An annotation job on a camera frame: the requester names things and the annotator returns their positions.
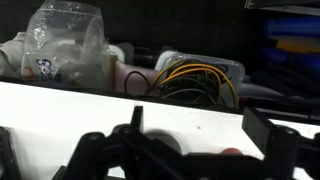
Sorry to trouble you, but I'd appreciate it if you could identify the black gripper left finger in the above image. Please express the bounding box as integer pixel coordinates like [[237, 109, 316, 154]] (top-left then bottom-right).
[[61, 105, 188, 180]]

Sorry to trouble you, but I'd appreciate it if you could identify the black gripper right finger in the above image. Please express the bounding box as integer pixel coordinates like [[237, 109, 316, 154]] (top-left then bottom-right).
[[242, 107, 320, 180]]

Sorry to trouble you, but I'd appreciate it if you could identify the pale pink pouch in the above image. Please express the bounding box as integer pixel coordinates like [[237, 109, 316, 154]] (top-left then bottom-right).
[[114, 60, 162, 97]]

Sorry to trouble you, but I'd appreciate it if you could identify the clear plastic bag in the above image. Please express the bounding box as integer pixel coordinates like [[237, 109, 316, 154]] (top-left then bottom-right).
[[20, 0, 113, 90]]

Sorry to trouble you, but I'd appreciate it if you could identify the white cloth bag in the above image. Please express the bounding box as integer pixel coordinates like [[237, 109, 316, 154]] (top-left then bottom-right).
[[0, 31, 28, 78]]

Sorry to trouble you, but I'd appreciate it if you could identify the clear plastic bin with cables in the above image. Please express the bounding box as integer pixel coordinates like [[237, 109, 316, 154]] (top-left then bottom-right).
[[154, 50, 247, 109]]

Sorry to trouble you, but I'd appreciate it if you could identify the yellow cable bundle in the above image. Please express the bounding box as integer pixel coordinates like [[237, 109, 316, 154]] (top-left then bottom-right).
[[156, 62, 240, 109]]

